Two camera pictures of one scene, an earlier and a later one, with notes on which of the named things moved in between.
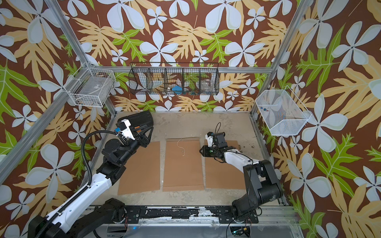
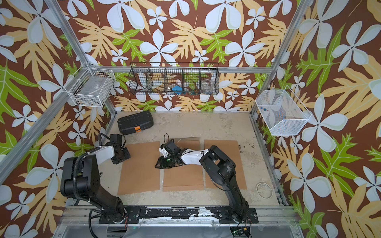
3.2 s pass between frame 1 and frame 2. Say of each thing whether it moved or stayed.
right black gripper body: moved
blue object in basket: stayed
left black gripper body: moved
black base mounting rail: stayed
